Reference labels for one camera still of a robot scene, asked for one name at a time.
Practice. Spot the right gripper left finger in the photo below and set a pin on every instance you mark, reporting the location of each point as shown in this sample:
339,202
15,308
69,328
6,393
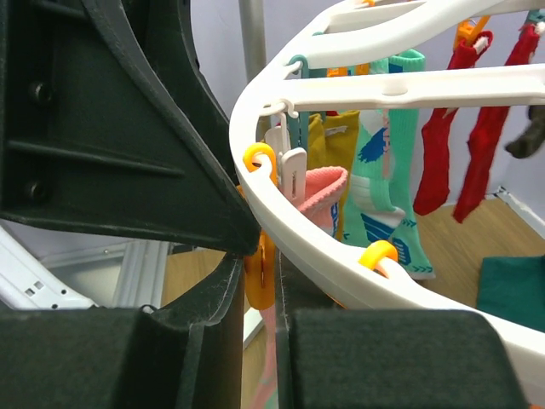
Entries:
187,354

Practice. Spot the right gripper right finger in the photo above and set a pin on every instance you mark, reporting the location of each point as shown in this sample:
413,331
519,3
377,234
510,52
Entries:
330,357

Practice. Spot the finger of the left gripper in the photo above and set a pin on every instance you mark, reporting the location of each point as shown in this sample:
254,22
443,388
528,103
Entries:
109,127

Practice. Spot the pink patterned sock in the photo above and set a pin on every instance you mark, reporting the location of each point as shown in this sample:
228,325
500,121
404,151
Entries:
324,188

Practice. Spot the white round clip hanger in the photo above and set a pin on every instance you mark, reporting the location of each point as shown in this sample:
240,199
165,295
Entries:
372,64

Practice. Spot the teal clothespin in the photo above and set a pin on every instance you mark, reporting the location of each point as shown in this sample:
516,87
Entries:
300,95

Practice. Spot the orange clothespin right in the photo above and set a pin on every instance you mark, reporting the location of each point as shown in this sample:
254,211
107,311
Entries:
375,252

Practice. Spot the orange clothespin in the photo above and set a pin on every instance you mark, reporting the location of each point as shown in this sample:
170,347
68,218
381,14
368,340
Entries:
375,252
259,267

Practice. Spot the teal white blue sock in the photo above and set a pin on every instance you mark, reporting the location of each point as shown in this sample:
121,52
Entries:
379,202

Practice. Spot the white drying rack pole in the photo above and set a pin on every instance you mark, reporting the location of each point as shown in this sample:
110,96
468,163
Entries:
252,21

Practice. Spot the white clothespin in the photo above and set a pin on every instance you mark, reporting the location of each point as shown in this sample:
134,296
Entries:
291,160

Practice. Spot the green trousers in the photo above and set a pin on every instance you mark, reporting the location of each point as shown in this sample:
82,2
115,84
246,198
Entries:
512,288

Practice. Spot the dark brown hanging sock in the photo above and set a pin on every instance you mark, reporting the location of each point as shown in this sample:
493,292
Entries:
532,138

